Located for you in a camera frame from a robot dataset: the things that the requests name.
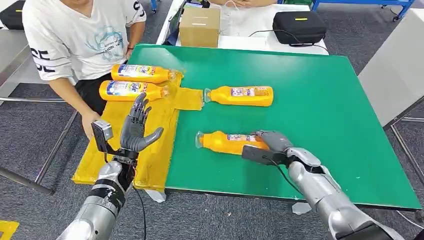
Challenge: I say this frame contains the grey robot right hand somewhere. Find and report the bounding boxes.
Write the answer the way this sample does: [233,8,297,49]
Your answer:
[253,130,294,154]

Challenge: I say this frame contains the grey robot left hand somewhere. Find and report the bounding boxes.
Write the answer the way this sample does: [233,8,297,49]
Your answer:
[119,92,165,154]

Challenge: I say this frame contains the orange drink bottle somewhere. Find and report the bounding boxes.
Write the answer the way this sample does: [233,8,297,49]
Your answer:
[110,63,178,85]
[98,80,170,103]
[195,130,271,156]
[203,85,275,108]

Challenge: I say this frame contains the yellow sheet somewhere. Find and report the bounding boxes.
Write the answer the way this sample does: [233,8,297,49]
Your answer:
[71,70,205,193]

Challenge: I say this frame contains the green table mat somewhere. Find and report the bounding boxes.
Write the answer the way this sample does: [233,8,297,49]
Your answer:
[127,43,424,212]

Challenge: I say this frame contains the white table foot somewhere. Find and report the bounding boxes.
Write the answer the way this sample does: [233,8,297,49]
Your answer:
[144,188,167,204]
[291,202,313,216]

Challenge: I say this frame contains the white table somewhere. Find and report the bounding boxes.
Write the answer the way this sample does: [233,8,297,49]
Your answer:
[155,0,331,56]

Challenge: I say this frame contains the person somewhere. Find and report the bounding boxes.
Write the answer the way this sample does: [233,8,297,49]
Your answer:
[21,0,148,140]
[208,0,278,8]

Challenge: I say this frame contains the black case with yellow tag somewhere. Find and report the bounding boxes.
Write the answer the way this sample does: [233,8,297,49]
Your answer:
[0,0,27,31]
[272,10,328,46]

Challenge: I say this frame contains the cardboard box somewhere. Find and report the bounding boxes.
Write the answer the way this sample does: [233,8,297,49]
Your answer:
[179,6,222,49]

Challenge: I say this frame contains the dark tablet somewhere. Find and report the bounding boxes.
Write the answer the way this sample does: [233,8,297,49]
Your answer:
[167,1,187,46]

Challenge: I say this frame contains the clear plastic bag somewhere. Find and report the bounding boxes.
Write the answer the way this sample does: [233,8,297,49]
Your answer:
[220,4,253,36]

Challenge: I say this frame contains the grey table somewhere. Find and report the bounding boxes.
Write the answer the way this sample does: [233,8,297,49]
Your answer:
[357,8,424,188]

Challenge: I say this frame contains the steel table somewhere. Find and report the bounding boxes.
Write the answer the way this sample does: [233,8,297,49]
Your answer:
[0,29,79,196]

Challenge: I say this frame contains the yellow floor marker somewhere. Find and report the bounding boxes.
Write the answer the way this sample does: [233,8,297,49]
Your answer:
[0,219,20,240]

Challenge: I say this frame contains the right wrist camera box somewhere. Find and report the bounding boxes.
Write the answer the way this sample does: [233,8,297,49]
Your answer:
[241,144,293,167]

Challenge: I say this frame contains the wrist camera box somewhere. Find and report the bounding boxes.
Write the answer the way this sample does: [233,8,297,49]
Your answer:
[91,119,116,155]
[241,144,293,167]

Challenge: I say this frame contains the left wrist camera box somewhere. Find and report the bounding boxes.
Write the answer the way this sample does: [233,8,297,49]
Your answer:
[91,119,116,155]

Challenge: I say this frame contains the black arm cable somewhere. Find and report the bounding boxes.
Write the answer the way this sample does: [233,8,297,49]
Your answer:
[132,185,148,240]

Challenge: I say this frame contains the blue cart frame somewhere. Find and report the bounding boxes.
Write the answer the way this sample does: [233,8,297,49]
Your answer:
[311,0,417,23]

